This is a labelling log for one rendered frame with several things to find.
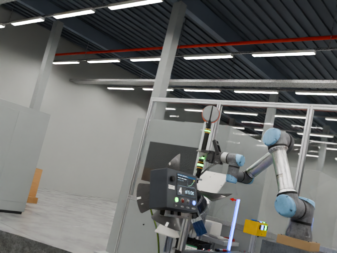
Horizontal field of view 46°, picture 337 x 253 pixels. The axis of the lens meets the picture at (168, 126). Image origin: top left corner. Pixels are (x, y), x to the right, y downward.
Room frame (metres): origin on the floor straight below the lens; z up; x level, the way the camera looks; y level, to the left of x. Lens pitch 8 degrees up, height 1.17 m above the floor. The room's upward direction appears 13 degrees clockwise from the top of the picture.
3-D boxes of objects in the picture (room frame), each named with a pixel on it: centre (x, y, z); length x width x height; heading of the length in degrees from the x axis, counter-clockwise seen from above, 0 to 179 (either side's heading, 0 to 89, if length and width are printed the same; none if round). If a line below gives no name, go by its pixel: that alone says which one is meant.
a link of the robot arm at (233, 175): (2.64, -0.50, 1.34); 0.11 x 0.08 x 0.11; 126
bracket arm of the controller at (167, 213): (2.09, -0.14, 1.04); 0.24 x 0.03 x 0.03; 140
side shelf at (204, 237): (3.29, -0.55, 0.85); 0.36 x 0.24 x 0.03; 50
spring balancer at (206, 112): (3.52, -0.35, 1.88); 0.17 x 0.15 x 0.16; 50
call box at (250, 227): (2.79, -0.74, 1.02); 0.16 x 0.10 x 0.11; 140
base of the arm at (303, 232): (2.33, -0.87, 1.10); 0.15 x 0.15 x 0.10
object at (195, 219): (2.79, -0.34, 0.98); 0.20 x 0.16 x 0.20; 140
